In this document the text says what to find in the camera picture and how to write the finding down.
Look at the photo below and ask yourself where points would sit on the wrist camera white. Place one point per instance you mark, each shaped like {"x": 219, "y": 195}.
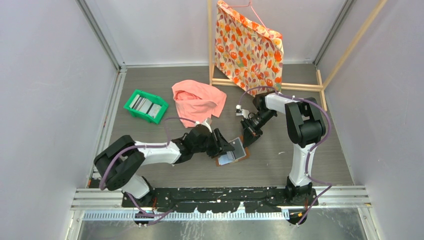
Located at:
{"x": 240, "y": 112}
{"x": 207, "y": 123}

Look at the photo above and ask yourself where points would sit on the stack of cards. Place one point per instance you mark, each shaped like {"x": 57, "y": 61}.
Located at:
{"x": 145, "y": 106}

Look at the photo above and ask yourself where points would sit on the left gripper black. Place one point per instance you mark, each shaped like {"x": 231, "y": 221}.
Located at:
{"x": 217, "y": 150}

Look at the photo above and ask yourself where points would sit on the grey credit card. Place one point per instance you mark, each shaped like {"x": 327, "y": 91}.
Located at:
{"x": 239, "y": 151}

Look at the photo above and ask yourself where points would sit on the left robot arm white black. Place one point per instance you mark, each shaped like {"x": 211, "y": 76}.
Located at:
{"x": 118, "y": 164}

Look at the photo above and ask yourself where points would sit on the brown leather card holder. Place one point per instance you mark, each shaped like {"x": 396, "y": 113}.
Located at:
{"x": 227, "y": 158}

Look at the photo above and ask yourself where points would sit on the floral fabric bag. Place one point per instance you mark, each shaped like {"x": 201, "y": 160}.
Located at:
{"x": 249, "y": 54}

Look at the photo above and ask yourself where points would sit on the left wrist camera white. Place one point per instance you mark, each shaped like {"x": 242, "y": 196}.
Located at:
{"x": 207, "y": 123}

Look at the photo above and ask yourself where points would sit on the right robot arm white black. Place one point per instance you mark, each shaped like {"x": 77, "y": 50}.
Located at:
{"x": 305, "y": 128}

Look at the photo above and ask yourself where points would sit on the pink cloth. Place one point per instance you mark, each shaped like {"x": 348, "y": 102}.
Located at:
{"x": 196, "y": 101}

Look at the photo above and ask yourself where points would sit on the wooden rack frame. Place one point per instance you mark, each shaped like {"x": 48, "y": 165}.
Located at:
{"x": 321, "y": 85}

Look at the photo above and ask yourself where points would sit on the green card tray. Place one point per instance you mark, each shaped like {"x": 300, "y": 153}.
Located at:
{"x": 155, "y": 99}

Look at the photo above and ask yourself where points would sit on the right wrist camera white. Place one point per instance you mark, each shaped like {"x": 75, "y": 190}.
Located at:
{"x": 240, "y": 112}

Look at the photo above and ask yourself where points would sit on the pink hanger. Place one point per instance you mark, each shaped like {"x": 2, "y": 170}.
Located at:
{"x": 250, "y": 5}

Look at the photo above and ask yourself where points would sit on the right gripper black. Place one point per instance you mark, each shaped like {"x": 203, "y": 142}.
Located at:
{"x": 251, "y": 133}

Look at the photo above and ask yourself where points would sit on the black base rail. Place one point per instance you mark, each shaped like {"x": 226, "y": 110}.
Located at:
{"x": 221, "y": 199}

